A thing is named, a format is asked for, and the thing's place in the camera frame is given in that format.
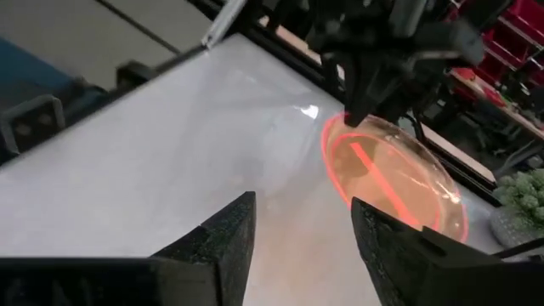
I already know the red storage bin rack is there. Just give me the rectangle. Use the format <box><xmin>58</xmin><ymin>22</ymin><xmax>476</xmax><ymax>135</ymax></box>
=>
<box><xmin>444</xmin><ymin>0</ymin><xmax>544</xmax><ymax>110</ymax></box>

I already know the blue box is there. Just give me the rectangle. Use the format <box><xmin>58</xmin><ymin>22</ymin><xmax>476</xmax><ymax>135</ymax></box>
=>
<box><xmin>0</xmin><ymin>36</ymin><xmax>110</xmax><ymax>112</ymax></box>

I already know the wooden workbench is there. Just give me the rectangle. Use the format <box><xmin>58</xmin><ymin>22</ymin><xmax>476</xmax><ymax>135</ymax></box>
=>
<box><xmin>448</xmin><ymin>67</ymin><xmax>544</xmax><ymax>142</ymax></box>

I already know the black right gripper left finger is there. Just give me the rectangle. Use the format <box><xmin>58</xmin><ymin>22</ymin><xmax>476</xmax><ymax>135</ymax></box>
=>
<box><xmin>0</xmin><ymin>190</ymin><xmax>258</xmax><ymax>306</ymax></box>

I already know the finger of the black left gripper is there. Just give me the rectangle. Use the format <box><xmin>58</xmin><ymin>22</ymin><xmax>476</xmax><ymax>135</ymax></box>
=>
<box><xmin>343</xmin><ymin>57</ymin><xmax>383</xmax><ymax>128</ymax></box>
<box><xmin>380</xmin><ymin>82</ymin><xmax>426</xmax><ymax>124</ymax></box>

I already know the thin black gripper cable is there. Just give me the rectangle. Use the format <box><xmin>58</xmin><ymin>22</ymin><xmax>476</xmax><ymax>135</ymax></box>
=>
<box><xmin>492</xmin><ymin>236</ymin><xmax>544</xmax><ymax>260</ymax></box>

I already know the black metal bracket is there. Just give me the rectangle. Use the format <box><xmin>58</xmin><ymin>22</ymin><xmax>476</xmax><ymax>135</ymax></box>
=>
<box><xmin>0</xmin><ymin>93</ymin><xmax>66</xmax><ymax>158</ymax></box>
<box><xmin>115</xmin><ymin>60</ymin><xmax>161</xmax><ymax>91</ymax></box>

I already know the silver aluminium bar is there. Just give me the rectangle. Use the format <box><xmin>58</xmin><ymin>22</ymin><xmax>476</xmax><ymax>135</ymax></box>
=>
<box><xmin>201</xmin><ymin>0</ymin><xmax>248</xmax><ymax>49</ymax></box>

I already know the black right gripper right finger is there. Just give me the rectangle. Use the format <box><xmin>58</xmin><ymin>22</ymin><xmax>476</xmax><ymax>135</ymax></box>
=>
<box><xmin>350</xmin><ymin>196</ymin><xmax>544</xmax><ymax>306</ymax></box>

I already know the green potted plant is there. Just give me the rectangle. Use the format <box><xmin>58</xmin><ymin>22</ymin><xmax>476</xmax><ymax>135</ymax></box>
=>
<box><xmin>489</xmin><ymin>167</ymin><xmax>544</xmax><ymax>251</ymax></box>

